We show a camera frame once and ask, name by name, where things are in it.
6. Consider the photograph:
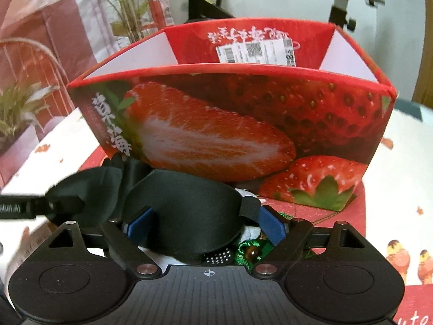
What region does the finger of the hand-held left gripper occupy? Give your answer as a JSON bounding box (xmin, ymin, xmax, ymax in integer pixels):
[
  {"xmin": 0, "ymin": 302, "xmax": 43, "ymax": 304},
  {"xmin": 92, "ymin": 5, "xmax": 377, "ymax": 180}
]
[{"xmin": 0, "ymin": 191, "xmax": 56, "ymax": 220}]

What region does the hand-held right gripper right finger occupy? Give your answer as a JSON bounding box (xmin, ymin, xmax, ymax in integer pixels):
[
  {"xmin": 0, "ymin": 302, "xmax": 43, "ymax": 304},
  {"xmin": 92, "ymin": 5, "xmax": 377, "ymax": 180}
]
[{"xmin": 252, "ymin": 206, "xmax": 369, "ymax": 278}]

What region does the black exercise bike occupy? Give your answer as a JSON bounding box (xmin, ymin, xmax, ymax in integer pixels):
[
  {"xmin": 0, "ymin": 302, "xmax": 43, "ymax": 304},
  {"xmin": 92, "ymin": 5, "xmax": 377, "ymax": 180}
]
[{"xmin": 179, "ymin": 0, "xmax": 386, "ymax": 32}]

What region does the green beaded pouch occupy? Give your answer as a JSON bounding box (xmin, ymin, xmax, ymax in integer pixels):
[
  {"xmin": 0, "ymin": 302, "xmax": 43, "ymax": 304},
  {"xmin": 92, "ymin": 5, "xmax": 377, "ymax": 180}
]
[{"xmin": 233, "ymin": 239, "xmax": 281, "ymax": 272}]

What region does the black sleep mask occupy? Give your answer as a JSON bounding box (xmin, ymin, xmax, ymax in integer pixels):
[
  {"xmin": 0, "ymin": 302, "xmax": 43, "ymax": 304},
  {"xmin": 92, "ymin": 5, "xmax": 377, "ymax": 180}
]
[{"xmin": 42, "ymin": 157, "xmax": 263, "ymax": 265}]

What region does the strawberry printed cardboard box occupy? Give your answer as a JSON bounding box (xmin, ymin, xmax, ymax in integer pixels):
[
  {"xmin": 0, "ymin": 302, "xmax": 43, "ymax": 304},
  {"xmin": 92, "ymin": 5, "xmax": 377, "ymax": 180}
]
[{"xmin": 67, "ymin": 18, "xmax": 396, "ymax": 210}]

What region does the printed blanket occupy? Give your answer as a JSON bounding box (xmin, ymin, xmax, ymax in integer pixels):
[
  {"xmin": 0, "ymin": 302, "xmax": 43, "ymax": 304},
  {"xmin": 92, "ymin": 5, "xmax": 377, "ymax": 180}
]
[{"xmin": 0, "ymin": 98, "xmax": 433, "ymax": 325}]

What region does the wooden door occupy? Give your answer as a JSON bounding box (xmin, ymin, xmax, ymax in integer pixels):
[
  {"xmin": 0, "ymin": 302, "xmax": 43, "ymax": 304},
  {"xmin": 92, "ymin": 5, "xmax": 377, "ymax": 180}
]
[{"xmin": 411, "ymin": 41, "xmax": 433, "ymax": 106}]

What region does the black dotted cloth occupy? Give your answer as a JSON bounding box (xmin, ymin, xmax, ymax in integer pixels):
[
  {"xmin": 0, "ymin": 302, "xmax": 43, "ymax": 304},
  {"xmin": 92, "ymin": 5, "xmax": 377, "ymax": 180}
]
[{"xmin": 202, "ymin": 249, "xmax": 235, "ymax": 267}]

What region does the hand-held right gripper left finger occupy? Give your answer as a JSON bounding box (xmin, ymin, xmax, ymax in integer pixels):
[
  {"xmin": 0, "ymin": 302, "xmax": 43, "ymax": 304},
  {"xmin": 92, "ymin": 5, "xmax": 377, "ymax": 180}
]
[{"xmin": 44, "ymin": 209, "xmax": 160, "ymax": 278}]

